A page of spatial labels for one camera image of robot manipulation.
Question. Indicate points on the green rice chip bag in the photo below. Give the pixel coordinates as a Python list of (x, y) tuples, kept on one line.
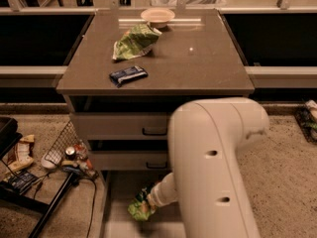
[(142, 207)]

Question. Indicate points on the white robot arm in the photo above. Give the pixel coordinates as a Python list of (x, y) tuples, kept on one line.
[(203, 137)]

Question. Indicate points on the grey drawer cabinet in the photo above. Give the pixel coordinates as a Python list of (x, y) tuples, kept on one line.
[(193, 56)]

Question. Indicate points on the top grey drawer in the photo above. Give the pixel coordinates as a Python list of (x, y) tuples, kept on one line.
[(132, 117)]

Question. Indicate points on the grey drawer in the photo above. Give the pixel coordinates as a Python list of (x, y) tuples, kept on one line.
[(127, 155), (132, 117), (122, 186)]

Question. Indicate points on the middle grey drawer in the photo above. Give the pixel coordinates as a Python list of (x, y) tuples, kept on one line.
[(127, 155)]

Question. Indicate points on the crumpled green chip bag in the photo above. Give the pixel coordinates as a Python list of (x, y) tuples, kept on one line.
[(136, 42)]

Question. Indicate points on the bottom grey drawer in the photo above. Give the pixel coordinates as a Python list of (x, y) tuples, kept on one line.
[(122, 186)]

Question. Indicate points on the orange white snack bag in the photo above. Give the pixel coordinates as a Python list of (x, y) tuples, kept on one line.
[(21, 156)]

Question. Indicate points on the dark blue snack bar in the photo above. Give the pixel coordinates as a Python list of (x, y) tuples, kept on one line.
[(126, 75)]

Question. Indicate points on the white bowl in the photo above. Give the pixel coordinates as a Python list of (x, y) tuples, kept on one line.
[(157, 17)]

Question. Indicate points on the metal soda can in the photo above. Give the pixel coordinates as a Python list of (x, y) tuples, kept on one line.
[(70, 153)]

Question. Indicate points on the white dish on floor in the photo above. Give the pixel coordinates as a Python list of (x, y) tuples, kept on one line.
[(51, 159)]

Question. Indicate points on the blue snack packet on floor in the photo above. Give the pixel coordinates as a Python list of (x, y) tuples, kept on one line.
[(20, 182)]

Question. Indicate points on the wire mesh basket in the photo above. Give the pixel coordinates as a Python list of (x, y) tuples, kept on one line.
[(81, 165)]

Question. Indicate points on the right wire basket with items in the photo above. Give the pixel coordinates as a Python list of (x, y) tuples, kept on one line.
[(306, 117)]

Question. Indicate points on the black stand frame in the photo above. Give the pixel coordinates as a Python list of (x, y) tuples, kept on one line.
[(9, 137)]

